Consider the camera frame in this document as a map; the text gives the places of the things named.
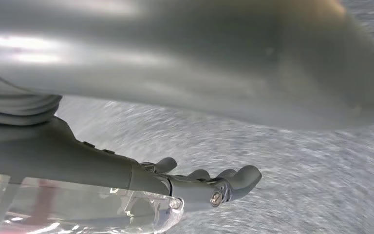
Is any ribbed grey right arm sleeve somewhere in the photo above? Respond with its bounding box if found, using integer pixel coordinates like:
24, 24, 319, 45
0, 64, 63, 127

